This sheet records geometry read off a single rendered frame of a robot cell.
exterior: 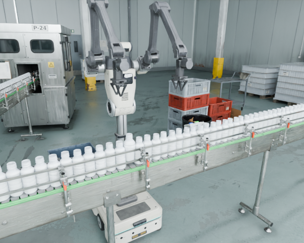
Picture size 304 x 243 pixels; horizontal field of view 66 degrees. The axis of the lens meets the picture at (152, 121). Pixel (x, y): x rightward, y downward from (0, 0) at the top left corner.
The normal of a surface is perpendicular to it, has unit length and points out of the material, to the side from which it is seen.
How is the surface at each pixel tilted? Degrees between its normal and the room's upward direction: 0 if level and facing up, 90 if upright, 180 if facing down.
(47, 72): 90
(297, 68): 90
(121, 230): 90
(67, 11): 90
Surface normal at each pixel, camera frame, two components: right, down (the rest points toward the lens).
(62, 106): 0.20, 0.36
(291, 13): -0.87, 0.15
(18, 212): 0.50, 0.28
